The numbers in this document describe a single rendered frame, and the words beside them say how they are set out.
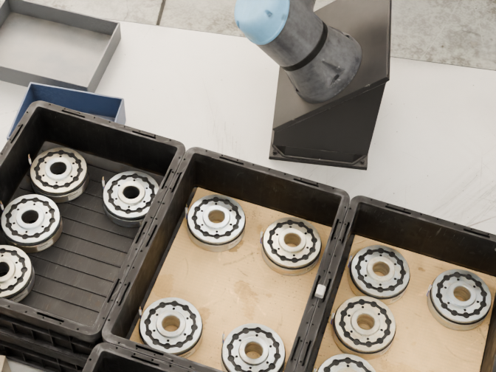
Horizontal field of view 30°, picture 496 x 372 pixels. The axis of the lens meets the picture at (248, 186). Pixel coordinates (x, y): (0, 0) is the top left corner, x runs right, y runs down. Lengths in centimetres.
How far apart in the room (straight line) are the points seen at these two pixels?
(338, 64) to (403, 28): 149
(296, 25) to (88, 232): 52
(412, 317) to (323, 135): 44
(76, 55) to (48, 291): 67
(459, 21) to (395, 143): 136
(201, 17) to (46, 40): 111
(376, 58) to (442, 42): 146
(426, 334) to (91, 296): 57
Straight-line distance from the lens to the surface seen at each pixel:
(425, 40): 319
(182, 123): 196
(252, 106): 200
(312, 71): 173
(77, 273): 162
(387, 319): 157
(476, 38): 325
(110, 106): 195
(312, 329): 146
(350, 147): 187
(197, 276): 161
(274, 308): 158
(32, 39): 215
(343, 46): 175
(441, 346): 160
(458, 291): 164
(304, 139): 186
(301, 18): 169
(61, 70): 207
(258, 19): 166
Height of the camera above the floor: 223
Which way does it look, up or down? 55 degrees down
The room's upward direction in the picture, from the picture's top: 5 degrees clockwise
